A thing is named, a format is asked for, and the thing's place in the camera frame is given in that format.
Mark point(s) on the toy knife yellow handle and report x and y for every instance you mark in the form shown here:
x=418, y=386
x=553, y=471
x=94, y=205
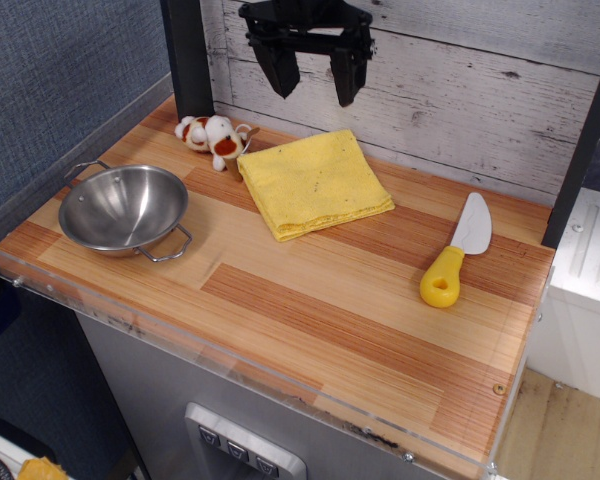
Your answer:
x=440, y=285

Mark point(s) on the yellow object bottom left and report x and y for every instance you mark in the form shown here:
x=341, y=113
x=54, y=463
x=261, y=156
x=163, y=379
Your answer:
x=41, y=469

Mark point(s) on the white brown plush dog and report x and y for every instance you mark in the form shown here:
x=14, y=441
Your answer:
x=218, y=136

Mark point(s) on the clear acrylic guard rail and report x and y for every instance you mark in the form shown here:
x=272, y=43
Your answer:
x=338, y=310

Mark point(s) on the grey metal cabinet front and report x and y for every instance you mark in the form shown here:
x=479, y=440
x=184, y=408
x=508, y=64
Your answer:
x=153, y=379

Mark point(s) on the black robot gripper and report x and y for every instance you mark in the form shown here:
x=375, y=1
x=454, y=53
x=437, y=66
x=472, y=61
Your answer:
x=277, y=30

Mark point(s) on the dark vertical post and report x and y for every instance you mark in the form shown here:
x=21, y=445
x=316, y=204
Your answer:
x=575, y=175
x=188, y=59

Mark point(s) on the dark vertical post left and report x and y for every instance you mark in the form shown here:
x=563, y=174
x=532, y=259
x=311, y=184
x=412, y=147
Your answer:
x=188, y=59

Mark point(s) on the silver dispenser panel with buttons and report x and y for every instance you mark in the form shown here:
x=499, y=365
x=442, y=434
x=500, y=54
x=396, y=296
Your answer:
x=228, y=450

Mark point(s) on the white appliance at right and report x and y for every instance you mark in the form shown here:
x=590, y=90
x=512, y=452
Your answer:
x=565, y=343

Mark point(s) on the yellow cloth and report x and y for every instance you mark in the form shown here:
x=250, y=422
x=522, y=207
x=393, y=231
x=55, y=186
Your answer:
x=312, y=184

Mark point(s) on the dark vertical post right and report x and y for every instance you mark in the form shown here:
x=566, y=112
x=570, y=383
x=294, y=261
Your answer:
x=575, y=175

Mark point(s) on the stainless steel bowl with handles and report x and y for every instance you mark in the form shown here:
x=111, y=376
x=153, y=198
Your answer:
x=123, y=211

